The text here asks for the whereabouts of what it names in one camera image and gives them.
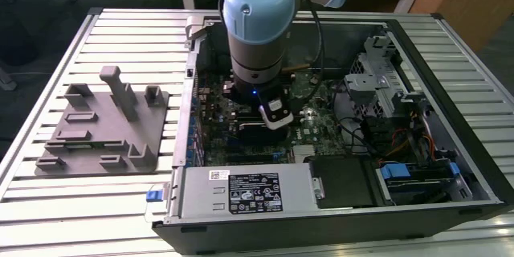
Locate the green RAM stick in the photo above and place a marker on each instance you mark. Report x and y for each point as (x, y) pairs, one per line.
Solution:
(82, 146)

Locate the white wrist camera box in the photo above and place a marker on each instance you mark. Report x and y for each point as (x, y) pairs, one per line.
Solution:
(277, 121)

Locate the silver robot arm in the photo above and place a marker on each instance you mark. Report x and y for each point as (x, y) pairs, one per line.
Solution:
(257, 7)

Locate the silver power supply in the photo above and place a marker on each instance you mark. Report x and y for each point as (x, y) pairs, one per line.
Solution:
(201, 193)

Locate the hard disk in blue carrier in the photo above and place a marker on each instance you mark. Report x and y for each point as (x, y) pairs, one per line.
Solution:
(396, 171)

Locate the black plastic shroud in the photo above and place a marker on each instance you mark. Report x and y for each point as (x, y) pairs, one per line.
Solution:
(345, 181)

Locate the black PC case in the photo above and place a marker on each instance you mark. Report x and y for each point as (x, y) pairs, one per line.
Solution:
(281, 233)

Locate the silver chipset heatsink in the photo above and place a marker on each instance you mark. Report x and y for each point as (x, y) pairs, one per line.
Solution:
(305, 152)

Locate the grey parts rack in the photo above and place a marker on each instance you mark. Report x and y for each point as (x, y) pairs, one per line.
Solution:
(105, 132)

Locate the black graphics card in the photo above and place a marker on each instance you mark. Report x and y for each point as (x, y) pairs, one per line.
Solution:
(257, 138)

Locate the black RAM slot bank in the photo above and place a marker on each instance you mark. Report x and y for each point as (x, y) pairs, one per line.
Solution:
(248, 118)

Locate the blue case latch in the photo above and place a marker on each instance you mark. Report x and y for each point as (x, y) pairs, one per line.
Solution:
(154, 196)

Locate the green motherboard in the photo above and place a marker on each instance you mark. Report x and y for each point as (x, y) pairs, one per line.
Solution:
(325, 103)

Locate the grey chair leg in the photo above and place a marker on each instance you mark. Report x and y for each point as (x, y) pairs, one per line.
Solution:
(8, 84)

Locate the silver drive cage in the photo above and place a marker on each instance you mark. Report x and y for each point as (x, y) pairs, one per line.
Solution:
(369, 84)

